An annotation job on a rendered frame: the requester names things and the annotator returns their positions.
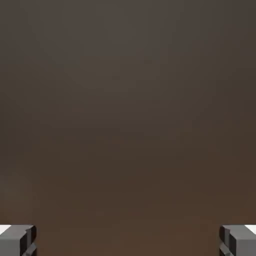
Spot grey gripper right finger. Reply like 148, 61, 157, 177
219, 224, 256, 256

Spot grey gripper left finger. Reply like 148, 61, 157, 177
0, 224, 38, 256

